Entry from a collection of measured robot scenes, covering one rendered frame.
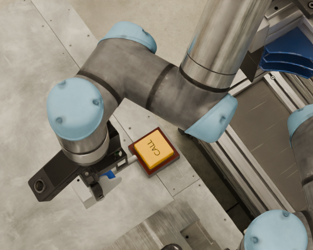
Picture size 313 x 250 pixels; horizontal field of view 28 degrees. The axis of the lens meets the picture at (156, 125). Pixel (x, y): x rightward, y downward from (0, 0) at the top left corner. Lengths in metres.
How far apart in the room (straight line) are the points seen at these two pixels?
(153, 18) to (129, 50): 1.53
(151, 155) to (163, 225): 0.17
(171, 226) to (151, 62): 0.42
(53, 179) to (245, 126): 1.08
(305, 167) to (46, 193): 0.41
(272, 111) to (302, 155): 1.14
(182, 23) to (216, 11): 1.61
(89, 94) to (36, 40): 0.65
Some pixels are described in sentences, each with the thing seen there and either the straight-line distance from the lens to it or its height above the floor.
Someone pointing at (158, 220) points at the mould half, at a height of 0.89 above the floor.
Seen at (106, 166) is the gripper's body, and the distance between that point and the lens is 1.02.
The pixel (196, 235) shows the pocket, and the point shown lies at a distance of 1.22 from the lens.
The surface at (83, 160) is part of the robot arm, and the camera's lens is 0.94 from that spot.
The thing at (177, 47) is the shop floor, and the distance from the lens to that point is 2.35.
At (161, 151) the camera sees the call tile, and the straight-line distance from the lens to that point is 1.29.
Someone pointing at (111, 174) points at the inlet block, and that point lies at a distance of 1.16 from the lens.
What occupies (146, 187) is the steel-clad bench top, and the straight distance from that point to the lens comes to 1.30.
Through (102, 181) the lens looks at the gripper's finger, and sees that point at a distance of 1.08.
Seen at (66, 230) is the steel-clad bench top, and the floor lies 0.80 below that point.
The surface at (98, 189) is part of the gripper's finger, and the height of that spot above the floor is 1.05.
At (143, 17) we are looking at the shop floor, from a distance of 2.41.
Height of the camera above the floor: 2.05
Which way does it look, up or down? 68 degrees down
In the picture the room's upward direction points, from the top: straight up
